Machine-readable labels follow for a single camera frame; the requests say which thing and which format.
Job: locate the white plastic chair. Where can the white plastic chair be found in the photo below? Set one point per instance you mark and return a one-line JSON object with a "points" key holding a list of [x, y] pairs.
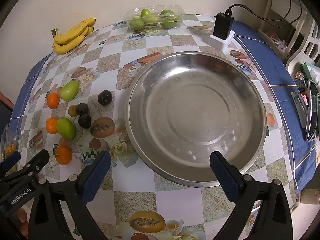
{"points": [[306, 37]]}

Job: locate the green jujube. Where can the green jujube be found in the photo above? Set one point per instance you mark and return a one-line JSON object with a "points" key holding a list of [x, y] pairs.
{"points": [[167, 12], [170, 23], [65, 128], [136, 23], [153, 19], [69, 90], [145, 13]]}

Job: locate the grey phone stand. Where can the grey phone stand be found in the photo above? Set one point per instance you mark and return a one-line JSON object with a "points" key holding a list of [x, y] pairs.
{"points": [[298, 105]]}

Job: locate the colourful can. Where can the colourful can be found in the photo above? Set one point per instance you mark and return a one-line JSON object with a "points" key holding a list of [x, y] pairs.
{"points": [[300, 80]]}

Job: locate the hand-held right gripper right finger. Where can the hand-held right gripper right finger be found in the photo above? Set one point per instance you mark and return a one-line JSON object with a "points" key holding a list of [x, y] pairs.
{"points": [[225, 177]]}

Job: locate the green box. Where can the green box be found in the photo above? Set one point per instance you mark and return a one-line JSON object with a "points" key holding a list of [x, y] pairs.
{"points": [[308, 68]]}

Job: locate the yellow banana bunch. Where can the yellow banana bunch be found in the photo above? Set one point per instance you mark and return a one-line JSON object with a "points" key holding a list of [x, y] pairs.
{"points": [[70, 36]]}

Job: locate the round metal basin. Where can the round metal basin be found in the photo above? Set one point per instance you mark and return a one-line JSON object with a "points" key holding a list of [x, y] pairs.
{"points": [[195, 110]]}

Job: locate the red-brown wooden chair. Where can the red-brown wooden chair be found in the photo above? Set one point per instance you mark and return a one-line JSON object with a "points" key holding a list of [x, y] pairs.
{"points": [[6, 100]]}

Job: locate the bag of green fruit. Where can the bag of green fruit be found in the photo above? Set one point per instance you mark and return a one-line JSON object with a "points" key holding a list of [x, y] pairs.
{"points": [[181, 15]]}

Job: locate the smartphone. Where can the smartphone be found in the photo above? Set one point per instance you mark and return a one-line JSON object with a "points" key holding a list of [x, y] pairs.
{"points": [[312, 112]]}

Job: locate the white adapter base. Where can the white adapter base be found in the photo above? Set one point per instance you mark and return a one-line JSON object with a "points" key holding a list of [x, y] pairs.
{"points": [[220, 45]]}

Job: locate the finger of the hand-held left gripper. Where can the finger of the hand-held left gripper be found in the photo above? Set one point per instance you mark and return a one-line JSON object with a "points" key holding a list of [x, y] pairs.
{"points": [[11, 158], [37, 158]]}

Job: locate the black power adapter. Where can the black power adapter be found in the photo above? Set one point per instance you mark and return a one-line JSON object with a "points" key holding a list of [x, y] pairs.
{"points": [[222, 26]]}

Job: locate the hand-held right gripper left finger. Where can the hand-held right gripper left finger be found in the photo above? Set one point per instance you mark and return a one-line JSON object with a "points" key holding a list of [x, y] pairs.
{"points": [[97, 177]]}

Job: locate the brown round fruit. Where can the brown round fruit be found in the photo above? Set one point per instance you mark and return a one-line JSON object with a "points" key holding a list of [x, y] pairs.
{"points": [[72, 110]]}

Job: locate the crumpled clear plastic bag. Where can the crumpled clear plastic bag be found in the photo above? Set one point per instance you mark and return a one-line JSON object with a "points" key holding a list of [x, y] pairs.
{"points": [[280, 45]]}

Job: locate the person's left hand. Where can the person's left hand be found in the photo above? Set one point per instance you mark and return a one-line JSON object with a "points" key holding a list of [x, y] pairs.
{"points": [[22, 220]]}

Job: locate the clear bag of small fruit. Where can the clear bag of small fruit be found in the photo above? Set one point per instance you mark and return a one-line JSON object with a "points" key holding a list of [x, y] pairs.
{"points": [[8, 145]]}

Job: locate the dark round fruit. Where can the dark round fruit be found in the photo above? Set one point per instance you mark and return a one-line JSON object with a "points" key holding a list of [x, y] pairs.
{"points": [[84, 120], [105, 97], [82, 108]]}

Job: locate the orange mandarin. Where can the orange mandarin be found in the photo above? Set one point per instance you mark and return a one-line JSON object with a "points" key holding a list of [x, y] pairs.
{"points": [[53, 100], [51, 125], [63, 155]]}

